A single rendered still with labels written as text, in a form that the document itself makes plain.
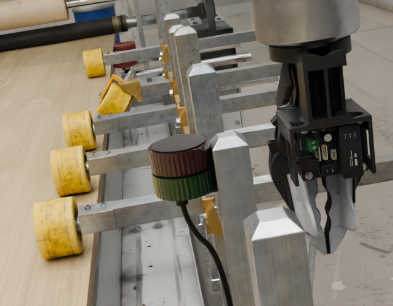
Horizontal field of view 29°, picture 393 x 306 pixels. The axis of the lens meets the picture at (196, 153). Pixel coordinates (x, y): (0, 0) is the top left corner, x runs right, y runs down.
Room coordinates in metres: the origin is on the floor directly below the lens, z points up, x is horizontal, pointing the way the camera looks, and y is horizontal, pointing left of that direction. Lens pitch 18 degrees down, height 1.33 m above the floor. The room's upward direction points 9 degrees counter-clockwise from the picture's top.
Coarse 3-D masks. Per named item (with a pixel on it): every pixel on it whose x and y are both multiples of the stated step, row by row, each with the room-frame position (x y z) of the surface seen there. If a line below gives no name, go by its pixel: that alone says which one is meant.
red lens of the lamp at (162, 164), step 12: (204, 144) 0.69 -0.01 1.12; (156, 156) 0.68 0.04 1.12; (168, 156) 0.67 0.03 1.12; (180, 156) 0.67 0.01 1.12; (192, 156) 0.67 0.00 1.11; (204, 156) 0.68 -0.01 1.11; (156, 168) 0.68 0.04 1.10; (168, 168) 0.68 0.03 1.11; (180, 168) 0.67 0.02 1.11; (192, 168) 0.67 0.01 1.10; (204, 168) 0.68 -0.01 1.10
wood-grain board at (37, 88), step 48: (96, 48) 2.76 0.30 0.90; (0, 96) 2.17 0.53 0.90; (48, 96) 2.06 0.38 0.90; (96, 96) 1.97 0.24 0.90; (0, 144) 1.63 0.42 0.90; (48, 144) 1.57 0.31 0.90; (0, 192) 1.30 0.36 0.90; (48, 192) 1.26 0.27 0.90; (96, 192) 1.22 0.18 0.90; (0, 240) 1.07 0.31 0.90; (96, 240) 1.05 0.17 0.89; (0, 288) 0.91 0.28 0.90; (48, 288) 0.88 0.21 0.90
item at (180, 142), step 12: (156, 144) 0.71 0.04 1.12; (168, 144) 0.70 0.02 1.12; (180, 144) 0.69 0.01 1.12; (192, 144) 0.69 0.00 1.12; (216, 192) 0.69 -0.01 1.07; (180, 204) 0.70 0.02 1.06; (216, 204) 0.70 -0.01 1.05; (192, 228) 0.70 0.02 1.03; (204, 240) 0.70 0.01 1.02; (216, 264) 0.70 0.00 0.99; (228, 288) 0.70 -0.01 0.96; (228, 300) 0.70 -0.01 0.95
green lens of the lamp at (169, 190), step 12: (156, 180) 0.69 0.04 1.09; (168, 180) 0.68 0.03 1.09; (180, 180) 0.67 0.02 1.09; (192, 180) 0.67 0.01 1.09; (204, 180) 0.68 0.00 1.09; (156, 192) 0.69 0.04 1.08; (168, 192) 0.68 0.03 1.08; (180, 192) 0.67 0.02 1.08; (192, 192) 0.67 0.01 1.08; (204, 192) 0.68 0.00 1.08
